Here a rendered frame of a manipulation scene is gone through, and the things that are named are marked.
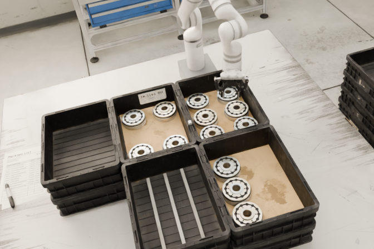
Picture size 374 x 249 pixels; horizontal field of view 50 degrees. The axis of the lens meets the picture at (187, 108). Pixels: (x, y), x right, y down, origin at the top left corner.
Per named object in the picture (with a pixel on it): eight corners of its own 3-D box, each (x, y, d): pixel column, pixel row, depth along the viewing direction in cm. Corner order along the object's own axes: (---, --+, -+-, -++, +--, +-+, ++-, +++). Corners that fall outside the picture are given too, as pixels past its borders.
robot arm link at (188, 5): (180, -16, 171) (200, -22, 173) (173, 18, 196) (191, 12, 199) (189, 1, 169) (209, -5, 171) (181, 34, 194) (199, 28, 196)
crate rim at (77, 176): (43, 118, 179) (41, 114, 177) (109, 101, 182) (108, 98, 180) (42, 189, 150) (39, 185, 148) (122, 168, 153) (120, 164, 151)
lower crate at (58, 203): (58, 149, 193) (49, 132, 185) (120, 133, 196) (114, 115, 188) (60, 219, 164) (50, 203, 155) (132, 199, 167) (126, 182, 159)
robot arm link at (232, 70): (220, 80, 152) (220, 67, 147) (219, 61, 160) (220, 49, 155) (245, 79, 151) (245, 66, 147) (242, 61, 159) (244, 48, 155)
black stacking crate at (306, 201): (201, 163, 163) (198, 144, 155) (270, 144, 166) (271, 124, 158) (234, 251, 134) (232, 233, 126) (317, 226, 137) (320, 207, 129)
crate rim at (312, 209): (198, 147, 156) (197, 143, 155) (271, 127, 159) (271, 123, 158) (232, 237, 127) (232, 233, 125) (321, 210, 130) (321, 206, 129)
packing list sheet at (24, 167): (0, 155, 194) (0, 154, 194) (49, 142, 197) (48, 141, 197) (-4, 211, 170) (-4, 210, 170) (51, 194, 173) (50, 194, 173)
